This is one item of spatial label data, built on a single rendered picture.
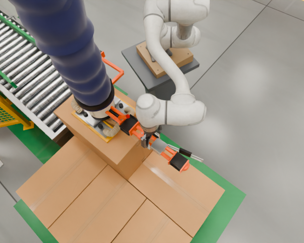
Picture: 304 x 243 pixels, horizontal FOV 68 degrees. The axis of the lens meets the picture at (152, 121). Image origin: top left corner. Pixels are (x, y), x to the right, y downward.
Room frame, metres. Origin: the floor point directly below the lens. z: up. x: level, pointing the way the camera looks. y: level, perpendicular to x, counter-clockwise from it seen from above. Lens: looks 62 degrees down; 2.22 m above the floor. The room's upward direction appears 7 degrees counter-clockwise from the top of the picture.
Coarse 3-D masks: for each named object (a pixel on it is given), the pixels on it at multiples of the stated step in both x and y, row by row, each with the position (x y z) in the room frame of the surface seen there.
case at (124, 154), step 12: (72, 96) 0.94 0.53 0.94; (120, 96) 0.89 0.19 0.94; (60, 108) 0.85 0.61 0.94; (72, 108) 0.84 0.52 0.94; (72, 120) 0.75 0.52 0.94; (108, 120) 0.72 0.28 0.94; (72, 132) 0.80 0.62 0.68; (84, 132) 0.65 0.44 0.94; (120, 132) 0.62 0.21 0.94; (96, 144) 0.56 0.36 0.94; (108, 144) 0.55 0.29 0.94; (120, 144) 0.54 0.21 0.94; (132, 144) 0.53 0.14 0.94; (108, 156) 0.47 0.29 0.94; (120, 156) 0.46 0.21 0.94; (132, 156) 0.49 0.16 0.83; (144, 156) 0.56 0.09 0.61; (120, 168) 0.41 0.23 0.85; (132, 168) 0.46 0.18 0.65
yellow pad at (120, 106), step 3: (117, 96) 0.88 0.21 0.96; (120, 102) 0.83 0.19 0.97; (123, 102) 0.82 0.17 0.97; (126, 102) 0.82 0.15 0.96; (117, 105) 0.81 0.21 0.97; (120, 105) 0.79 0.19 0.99; (123, 105) 0.80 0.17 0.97; (126, 105) 0.80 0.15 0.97; (129, 105) 0.80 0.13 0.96; (117, 108) 0.78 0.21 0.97; (120, 108) 0.78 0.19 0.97; (123, 108) 0.77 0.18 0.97; (135, 108) 0.77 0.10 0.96; (120, 111) 0.76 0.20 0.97; (123, 111) 0.75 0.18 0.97; (135, 111) 0.74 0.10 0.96
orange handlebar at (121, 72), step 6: (102, 60) 1.11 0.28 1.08; (114, 66) 1.04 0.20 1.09; (120, 72) 0.98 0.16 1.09; (114, 78) 0.94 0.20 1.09; (114, 108) 0.71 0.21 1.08; (108, 114) 0.68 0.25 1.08; (120, 114) 0.67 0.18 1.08; (120, 120) 0.63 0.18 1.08; (138, 126) 0.57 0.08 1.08; (132, 132) 0.54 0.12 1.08; (138, 138) 0.51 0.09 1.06; (156, 138) 0.49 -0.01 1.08; (150, 144) 0.46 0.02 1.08; (168, 150) 0.41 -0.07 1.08; (168, 156) 0.38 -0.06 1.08; (186, 168) 0.30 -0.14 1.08
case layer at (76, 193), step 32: (64, 160) 0.63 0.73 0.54; (96, 160) 0.60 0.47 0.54; (160, 160) 0.53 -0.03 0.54; (32, 192) 0.41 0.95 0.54; (64, 192) 0.38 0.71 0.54; (96, 192) 0.35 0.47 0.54; (128, 192) 0.32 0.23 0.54; (160, 192) 0.29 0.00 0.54; (192, 192) 0.26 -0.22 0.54; (64, 224) 0.16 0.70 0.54; (96, 224) 0.14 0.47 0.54; (128, 224) 0.11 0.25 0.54; (160, 224) 0.08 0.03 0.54; (192, 224) 0.06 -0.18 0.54
